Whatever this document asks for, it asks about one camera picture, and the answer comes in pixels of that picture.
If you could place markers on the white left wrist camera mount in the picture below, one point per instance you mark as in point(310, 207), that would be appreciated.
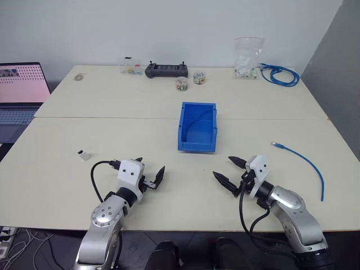
point(129, 171)

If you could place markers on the blue plastic bin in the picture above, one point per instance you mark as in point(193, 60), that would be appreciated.
point(198, 132)

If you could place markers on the clear plastic parts box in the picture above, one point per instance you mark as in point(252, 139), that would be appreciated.
point(130, 66)

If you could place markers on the black remote controller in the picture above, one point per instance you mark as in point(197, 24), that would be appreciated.
point(166, 71)

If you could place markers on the laptop with pink screen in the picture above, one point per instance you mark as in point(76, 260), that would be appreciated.
point(19, 84)

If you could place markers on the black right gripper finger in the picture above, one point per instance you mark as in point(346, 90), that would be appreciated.
point(225, 181)
point(238, 161)

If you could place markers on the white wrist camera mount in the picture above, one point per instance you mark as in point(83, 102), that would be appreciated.
point(129, 171)
point(260, 168)

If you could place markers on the clear plastic zip bag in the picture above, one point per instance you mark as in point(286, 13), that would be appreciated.
point(247, 56)

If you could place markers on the white power strip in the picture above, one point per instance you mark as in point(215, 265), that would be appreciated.
point(6, 239)

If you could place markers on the small white connector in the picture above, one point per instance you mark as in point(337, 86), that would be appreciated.
point(253, 74)
point(83, 155)

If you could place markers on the round clear bead container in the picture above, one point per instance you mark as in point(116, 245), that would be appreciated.
point(182, 83)
point(199, 77)

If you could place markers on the dark rounded shape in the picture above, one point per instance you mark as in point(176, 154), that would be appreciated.
point(164, 256)
point(233, 254)

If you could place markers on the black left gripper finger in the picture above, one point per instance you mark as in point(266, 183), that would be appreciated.
point(160, 175)
point(139, 159)

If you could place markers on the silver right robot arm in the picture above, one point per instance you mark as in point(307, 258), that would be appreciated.
point(292, 208)

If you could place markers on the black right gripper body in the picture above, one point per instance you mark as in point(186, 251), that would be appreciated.
point(246, 181)

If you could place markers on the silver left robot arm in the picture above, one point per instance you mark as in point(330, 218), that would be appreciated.
point(102, 216)

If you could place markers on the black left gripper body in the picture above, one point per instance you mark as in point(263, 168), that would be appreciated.
point(147, 185)

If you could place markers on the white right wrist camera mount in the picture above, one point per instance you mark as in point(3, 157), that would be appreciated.
point(260, 168)

